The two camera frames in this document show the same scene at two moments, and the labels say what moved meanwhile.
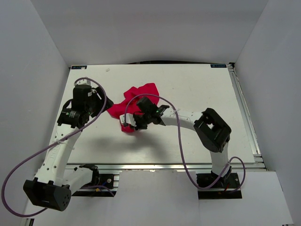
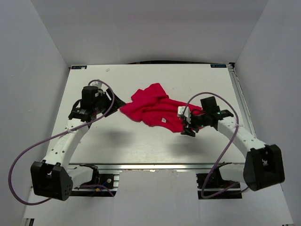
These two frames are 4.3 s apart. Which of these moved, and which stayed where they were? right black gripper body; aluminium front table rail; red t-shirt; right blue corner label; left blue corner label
Moved: right black gripper body; red t-shirt
Stayed: left blue corner label; right blue corner label; aluminium front table rail
